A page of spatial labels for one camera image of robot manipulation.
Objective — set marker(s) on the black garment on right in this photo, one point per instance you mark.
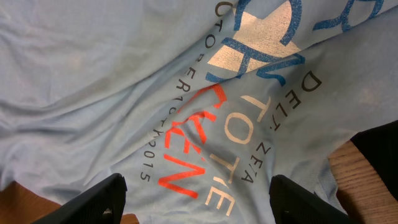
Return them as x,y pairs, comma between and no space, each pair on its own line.
379,147

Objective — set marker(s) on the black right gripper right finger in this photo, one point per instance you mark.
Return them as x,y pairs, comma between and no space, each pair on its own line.
292,204

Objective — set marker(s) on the light blue printed t-shirt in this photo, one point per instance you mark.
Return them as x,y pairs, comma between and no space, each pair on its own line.
198,104

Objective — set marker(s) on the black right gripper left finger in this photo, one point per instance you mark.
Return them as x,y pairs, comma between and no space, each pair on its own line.
102,204

